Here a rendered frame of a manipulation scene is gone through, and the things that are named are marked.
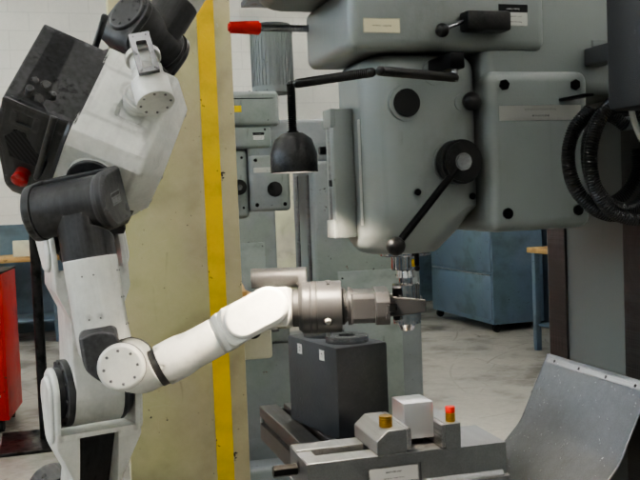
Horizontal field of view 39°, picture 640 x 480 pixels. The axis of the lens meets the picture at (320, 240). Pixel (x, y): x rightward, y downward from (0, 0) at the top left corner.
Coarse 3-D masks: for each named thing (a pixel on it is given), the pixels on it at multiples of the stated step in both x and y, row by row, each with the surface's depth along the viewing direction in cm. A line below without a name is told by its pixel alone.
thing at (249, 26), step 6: (228, 24) 152; (234, 24) 151; (240, 24) 152; (246, 24) 152; (252, 24) 152; (258, 24) 152; (234, 30) 152; (240, 30) 152; (246, 30) 152; (252, 30) 152; (258, 30) 152; (264, 30) 154; (270, 30) 154; (276, 30) 154; (282, 30) 154; (288, 30) 155; (294, 30) 155; (300, 30) 155; (306, 30) 156
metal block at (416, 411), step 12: (396, 396) 155; (408, 396) 154; (420, 396) 154; (396, 408) 153; (408, 408) 149; (420, 408) 150; (432, 408) 150; (408, 420) 149; (420, 420) 150; (432, 420) 151; (420, 432) 150; (432, 432) 151
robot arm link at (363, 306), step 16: (320, 288) 150; (336, 288) 150; (384, 288) 154; (320, 304) 148; (336, 304) 148; (352, 304) 149; (368, 304) 148; (384, 304) 147; (320, 320) 149; (336, 320) 149; (352, 320) 149; (368, 320) 149; (384, 320) 148
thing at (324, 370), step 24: (312, 336) 192; (336, 336) 185; (360, 336) 184; (312, 360) 188; (336, 360) 179; (360, 360) 182; (384, 360) 184; (312, 384) 189; (336, 384) 179; (360, 384) 182; (384, 384) 184; (312, 408) 189; (336, 408) 180; (360, 408) 182; (384, 408) 185; (336, 432) 181
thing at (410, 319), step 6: (396, 294) 151; (402, 294) 150; (408, 294) 150; (414, 294) 151; (420, 312) 152; (396, 318) 152; (402, 318) 151; (408, 318) 151; (414, 318) 151; (420, 318) 152; (402, 324) 151; (408, 324) 151
